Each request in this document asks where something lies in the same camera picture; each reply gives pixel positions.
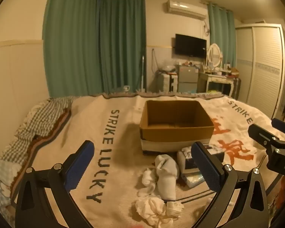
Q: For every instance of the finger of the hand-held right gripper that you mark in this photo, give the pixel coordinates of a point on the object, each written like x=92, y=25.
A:
x=260, y=131
x=281, y=124

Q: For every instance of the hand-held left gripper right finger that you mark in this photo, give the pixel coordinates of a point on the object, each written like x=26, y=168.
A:
x=206, y=168

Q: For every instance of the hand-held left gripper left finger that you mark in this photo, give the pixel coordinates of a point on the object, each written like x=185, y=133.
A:
x=79, y=168

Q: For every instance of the light blue tissue pack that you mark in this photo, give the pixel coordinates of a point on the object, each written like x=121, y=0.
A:
x=194, y=180

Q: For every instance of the dark blue white tissue pack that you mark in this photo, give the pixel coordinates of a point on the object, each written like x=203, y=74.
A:
x=186, y=158

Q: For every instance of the large white sock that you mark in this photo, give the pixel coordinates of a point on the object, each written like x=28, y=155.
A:
x=166, y=178

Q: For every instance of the brown cardboard box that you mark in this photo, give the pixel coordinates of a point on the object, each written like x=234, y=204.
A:
x=175, y=135

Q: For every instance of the small white tagged sock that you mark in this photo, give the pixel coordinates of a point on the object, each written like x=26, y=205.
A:
x=174, y=206

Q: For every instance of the printed beige blanket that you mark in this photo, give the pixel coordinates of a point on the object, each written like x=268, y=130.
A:
x=85, y=128

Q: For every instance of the dark suitcase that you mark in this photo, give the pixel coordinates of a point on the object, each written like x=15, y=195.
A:
x=237, y=87

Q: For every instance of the yellow green bag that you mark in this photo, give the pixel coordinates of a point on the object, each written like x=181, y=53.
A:
x=215, y=91

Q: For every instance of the green checked bedsheet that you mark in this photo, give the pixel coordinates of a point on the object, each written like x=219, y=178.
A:
x=38, y=121

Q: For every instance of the white louvred wardrobe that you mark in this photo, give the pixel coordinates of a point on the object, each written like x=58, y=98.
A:
x=263, y=64

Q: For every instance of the small cardboard box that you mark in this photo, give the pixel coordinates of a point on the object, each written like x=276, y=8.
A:
x=235, y=71

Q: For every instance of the white dressing table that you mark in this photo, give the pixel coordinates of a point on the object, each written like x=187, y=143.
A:
x=216, y=78

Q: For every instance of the light blue checked cloth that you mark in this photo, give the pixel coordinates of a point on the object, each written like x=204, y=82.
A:
x=1, y=182

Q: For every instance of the white oval mirror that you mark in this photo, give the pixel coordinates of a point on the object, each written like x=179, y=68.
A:
x=214, y=54

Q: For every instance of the grey mini fridge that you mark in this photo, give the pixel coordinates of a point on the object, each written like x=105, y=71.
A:
x=187, y=76

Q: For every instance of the clear water jug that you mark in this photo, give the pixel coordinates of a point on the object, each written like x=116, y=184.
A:
x=126, y=88

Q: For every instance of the white suitcase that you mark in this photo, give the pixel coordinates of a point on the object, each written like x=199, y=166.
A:
x=166, y=82

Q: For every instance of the narrow green curtain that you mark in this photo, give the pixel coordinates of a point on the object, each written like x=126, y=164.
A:
x=222, y=33

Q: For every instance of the clear plastic bag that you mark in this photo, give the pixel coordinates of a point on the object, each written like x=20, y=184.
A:
x=167, y=68

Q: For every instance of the white mop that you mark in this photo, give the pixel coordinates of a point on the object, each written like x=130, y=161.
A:
x=142, y=76

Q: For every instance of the wide green curtain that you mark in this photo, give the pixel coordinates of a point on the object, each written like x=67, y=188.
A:
x=68, y=40

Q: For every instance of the green corner curtain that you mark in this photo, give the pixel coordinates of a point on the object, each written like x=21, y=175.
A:
x=121, y=42

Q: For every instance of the white air conditioner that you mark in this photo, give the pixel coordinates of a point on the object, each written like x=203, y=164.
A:
x=185, y=9

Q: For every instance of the black wall television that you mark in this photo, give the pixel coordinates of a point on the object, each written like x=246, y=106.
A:
x=190, y=46

